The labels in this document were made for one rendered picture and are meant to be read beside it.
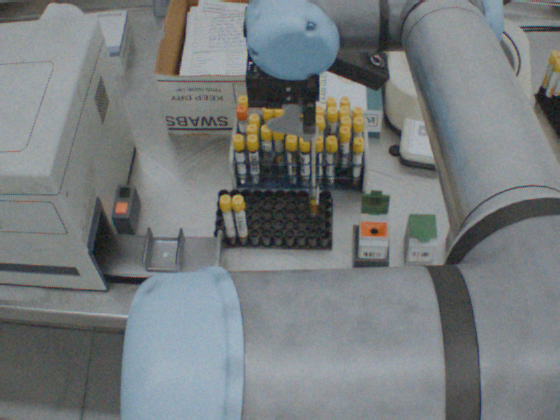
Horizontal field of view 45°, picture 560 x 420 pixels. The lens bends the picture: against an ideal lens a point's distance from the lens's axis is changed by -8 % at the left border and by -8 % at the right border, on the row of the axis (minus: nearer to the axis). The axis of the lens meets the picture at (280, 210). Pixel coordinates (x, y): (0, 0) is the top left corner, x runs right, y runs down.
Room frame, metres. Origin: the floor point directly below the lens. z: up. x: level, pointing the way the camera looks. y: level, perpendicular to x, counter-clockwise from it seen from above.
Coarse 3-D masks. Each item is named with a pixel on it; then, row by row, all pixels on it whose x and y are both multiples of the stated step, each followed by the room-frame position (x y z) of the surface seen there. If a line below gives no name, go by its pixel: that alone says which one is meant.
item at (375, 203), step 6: (372, 192) 0.55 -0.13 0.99; (378, 192) 0.55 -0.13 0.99; (366, 198) 0.55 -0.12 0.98; (372, 198) 0.55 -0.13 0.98; (378, 198) 0.54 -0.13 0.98; (384, 198) 0.54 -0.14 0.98; (390, 198) 0.54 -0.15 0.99; (366, 204) 0.54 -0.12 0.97; (372, 204) 0.54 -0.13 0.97; (378, 204) 0.54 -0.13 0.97; (384, 204) 0.54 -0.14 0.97; (366, 210) 0.54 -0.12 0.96; (372, 210) 0.54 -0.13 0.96; (378, 210) 0.54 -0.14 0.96; (384, 210) 0.54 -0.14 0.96
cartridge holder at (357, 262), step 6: (354, 228) 0.56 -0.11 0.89; (354, 234) 0.55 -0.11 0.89; (354, 240) 0.54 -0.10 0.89; (354, 246) 0.52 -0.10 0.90; (354, 252) 0.51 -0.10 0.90; (354, 258) 0.50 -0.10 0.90; (360, 258) 0.49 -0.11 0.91; (366, 258) 0.49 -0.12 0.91; (354, 264) 0.49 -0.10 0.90; (360, 264) 0.49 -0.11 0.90; (366, 264) 0.49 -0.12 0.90; (372, 264) 0.49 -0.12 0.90; (378, 264) 0.49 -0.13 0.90; (384, 264) 0.49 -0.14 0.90
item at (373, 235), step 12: (360, 216) 0.54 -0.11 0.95; (372, 216) 0.54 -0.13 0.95; (384, 216) 0.54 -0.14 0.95; (360, 228) 0.52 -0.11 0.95; (372, 228) 0.52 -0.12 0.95; (384, 228) 0.52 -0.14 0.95; (360, 240) 0.50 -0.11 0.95; (372, 240) 0.50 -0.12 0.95; (384, 240) 0.50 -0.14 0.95; (360, 252) 0.50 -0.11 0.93; (372, 252) 0.49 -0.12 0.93; (384, 252) 0.49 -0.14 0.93
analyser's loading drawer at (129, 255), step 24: (96, 240) 0.55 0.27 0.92; (120, 240) 0.55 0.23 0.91; (144, 240) 0.54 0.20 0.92; (168, 240) 0.54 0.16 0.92; (192, 240) 0.54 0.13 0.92; (216, 240) 0.53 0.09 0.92; (120, 264) 0.51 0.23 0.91; (144, 264) 0.49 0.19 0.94; (168, 264) 0.50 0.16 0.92; (192, 264) 0.50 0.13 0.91; (216, 264) 0.49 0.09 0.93
